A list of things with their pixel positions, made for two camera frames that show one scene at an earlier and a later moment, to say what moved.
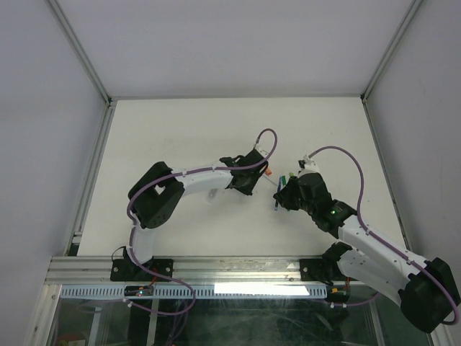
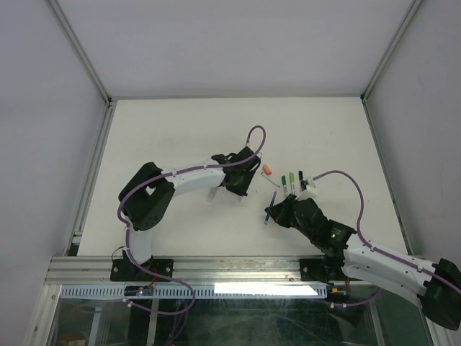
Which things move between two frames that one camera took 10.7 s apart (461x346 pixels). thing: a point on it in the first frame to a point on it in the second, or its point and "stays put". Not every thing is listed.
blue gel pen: [279, 184] to [267, 217]
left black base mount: [124, 269] stays put
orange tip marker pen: [212, 192] stays put
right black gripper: [283, 197] to [279, 212]
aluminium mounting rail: [96, 270] stays put
